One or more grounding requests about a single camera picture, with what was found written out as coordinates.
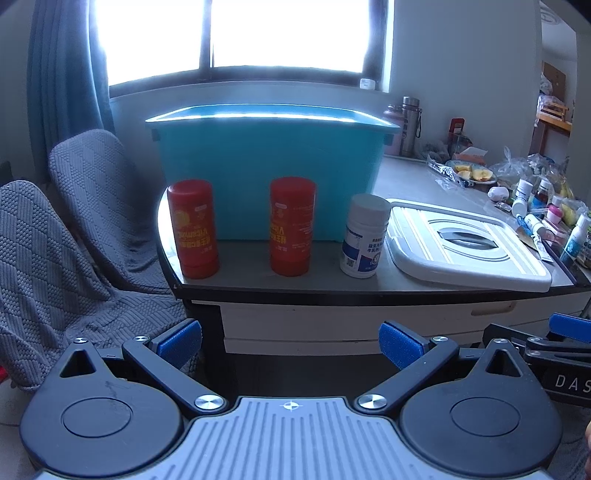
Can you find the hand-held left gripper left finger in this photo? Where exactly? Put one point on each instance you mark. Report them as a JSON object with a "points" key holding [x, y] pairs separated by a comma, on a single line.
{"points": [[181, 342]]}

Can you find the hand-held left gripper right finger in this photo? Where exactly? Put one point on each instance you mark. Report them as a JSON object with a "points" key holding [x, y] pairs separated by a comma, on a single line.
{"points": [[399, 344]]}

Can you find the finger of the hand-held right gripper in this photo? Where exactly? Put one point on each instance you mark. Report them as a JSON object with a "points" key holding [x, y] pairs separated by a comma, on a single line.
{"points": [[572, 326], [558, 353]]}

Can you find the white medicine bottle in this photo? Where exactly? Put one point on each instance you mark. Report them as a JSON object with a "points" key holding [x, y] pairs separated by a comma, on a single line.
{"points": [[364, 237]]}

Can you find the red bottle with yellow label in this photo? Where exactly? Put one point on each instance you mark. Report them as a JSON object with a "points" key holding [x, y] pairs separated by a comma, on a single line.
{"points": [[292, 226], [193, 230]]}

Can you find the white storage bin lid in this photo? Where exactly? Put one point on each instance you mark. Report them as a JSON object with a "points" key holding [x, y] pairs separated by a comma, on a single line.
{"points": [[466, 244]]}

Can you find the blue plastic storage bin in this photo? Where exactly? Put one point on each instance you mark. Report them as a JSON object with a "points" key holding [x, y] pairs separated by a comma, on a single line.
{"points": [[268, 152]]}

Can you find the grey desktop desk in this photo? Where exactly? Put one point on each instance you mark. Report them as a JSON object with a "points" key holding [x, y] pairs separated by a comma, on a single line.
{"points": [[406, 177]]}

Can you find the white desk drawer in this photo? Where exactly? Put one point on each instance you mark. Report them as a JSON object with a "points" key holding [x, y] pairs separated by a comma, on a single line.
{"points": [[369, 323]]}

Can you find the white blue spray bottle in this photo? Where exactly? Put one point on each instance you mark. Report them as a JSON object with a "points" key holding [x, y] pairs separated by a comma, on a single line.
{"points": [[576, 242]]}

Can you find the white tube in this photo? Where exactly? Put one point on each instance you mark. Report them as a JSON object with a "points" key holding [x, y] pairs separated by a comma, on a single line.
{"points": [[534, 225]]}

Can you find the pink and white jar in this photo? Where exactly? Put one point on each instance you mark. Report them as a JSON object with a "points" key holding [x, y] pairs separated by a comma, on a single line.
{"points": [[554, 210]]}

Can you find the blue liquid small bottle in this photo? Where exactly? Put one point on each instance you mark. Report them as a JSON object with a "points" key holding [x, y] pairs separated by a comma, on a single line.
{"points": [[541, 194]]}

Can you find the chair with grey knitted cover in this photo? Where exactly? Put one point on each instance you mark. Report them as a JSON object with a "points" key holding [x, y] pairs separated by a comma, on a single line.
{"points": [[51, 286], [106, 207]]}

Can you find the white capped small bottle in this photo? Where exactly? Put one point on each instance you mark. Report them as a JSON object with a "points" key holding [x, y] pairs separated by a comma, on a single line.
{"points": [[522, 191]]}

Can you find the white oval object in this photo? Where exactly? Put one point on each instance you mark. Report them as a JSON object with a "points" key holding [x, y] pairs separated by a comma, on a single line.
{"points": [[497, 193]]}

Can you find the clear plastic bags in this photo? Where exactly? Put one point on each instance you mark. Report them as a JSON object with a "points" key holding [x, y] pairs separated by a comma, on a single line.
{"points": [[531, 168]]}

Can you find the silver foil packet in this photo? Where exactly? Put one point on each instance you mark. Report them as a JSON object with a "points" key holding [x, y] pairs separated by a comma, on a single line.
{"points": [[443, 170]]}

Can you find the plate of cut fruit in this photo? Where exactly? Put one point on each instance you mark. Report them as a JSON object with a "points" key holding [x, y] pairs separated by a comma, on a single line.
{"points": [[473, 173]]}

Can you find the orange tissue box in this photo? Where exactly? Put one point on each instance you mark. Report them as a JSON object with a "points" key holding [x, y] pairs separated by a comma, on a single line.
{"points": [[471, 155]]}

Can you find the wooden shelf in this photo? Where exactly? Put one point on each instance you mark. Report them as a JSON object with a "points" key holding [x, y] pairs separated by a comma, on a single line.
{"points": [[554, 115]]}

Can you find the pink water bottle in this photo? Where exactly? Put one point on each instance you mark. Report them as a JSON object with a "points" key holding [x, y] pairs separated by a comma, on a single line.
{"points": [[392, 131]]}

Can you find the steel thermos bottle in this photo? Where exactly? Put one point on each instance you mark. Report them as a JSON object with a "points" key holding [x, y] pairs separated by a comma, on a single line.
{"points": [[411, 127]]}

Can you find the red and black box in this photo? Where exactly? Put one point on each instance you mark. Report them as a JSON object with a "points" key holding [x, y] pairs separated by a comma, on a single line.
{"points": [[457, 129]]}

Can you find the small white jar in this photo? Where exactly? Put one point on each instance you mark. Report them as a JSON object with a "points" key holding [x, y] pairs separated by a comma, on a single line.
{"points": [[367, 83]]}

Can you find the blue curtain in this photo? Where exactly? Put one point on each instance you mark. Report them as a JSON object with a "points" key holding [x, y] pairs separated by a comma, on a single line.
{"points": [[64, 78]]}

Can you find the window with dark frame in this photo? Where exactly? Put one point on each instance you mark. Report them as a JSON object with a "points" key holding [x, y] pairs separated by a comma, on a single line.
{"points": [[286, 32]]}

